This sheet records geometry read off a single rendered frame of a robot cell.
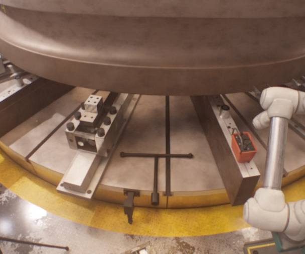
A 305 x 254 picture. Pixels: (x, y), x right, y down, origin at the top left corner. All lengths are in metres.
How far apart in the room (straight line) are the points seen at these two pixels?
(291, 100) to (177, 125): 1.54
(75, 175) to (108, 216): 0.52
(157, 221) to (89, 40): 1.63
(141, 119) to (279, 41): 1.52
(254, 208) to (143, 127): 1.66
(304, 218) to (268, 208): 0.19
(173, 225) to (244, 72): 1.41
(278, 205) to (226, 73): 1.20
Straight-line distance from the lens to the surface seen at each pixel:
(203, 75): 2.25
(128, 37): 2.26
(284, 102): 1.56
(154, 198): 2.25
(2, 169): 3.27
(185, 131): 2.82
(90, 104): 2.33
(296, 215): 1.52
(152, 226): 2.53
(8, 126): 3.13
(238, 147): 2.05
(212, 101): 2.60
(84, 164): 2.38
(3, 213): 2.91
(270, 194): 1.48
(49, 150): 2.78
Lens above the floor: 2.24
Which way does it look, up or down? 43 degrees down
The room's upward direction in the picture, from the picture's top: straight up
